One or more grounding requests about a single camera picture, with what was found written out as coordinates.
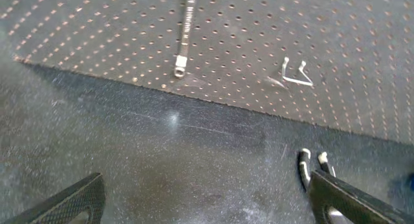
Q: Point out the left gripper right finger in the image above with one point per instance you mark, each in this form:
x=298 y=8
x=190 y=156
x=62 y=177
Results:
x=349 y=201

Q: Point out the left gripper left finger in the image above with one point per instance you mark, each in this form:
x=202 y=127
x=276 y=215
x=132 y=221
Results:
x=74 y=201

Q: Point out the black pliers with white tips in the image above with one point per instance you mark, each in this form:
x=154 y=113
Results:
x=304 y=172

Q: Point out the black pegboard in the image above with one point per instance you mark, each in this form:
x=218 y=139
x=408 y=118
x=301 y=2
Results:
x=97 y=29

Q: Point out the metal hook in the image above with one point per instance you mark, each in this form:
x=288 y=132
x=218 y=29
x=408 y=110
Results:
x=296 y=80

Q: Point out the wrench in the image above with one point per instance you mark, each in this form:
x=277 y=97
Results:
x=186 y=29

